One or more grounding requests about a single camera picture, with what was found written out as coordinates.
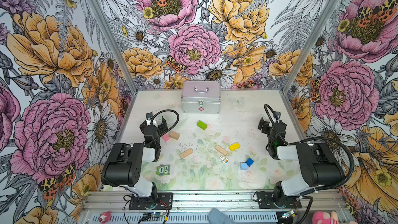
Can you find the yellow wood block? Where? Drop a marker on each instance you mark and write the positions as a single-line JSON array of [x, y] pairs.
[[234, 146]]

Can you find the green wood block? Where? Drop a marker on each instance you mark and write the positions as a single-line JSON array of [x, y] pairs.
[[202, 125]]

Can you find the owl sticker toy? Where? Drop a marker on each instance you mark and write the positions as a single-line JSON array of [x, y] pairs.
[[163, 170]]

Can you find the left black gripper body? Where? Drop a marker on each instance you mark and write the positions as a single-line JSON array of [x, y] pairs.
[[154, 124]]

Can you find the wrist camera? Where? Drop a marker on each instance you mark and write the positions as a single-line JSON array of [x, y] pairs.
[[149, 116], [277, 115]]

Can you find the pink plush toy right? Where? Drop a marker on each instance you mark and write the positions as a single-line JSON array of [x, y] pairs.
[[327, 218]]

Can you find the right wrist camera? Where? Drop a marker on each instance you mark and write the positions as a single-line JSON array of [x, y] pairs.
[[277, 115]]

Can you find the grey blue cloth object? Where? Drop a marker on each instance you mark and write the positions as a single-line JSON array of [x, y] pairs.
[[218, 217]]

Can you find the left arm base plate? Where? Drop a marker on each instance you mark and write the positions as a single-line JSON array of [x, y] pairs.
[[159, 201]]

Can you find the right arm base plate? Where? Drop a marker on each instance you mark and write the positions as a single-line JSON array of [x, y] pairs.
[[267, 200]]

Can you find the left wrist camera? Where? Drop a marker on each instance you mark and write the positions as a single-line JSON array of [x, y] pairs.
[[149, 116]]

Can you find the pink toy left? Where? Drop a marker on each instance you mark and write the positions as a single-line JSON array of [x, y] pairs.
[[105, 217]]

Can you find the aluminium front rail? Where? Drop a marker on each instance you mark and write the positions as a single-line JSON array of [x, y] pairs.
[[193, 207]]

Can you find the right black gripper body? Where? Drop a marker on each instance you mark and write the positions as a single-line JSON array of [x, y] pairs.
[[269, 126]]

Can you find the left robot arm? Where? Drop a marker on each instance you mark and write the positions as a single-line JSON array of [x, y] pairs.
[[124, 163]]

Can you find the small orange white toy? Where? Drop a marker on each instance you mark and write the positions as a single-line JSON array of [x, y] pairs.
[[224, 159]]

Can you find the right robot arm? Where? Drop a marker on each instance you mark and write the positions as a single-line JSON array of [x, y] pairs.
[[318, 166]]

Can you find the light blue wood cube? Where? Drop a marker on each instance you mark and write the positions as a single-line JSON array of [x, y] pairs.
[[243, 166]]

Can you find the natural wood block numbered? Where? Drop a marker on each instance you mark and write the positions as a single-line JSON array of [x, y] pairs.
[[221, 150]]

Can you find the dark blue wood cube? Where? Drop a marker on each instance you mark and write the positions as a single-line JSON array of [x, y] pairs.
[[249, 162]]

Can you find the silver first aid case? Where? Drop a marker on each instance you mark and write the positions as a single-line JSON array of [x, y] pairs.
[[201, 97]]

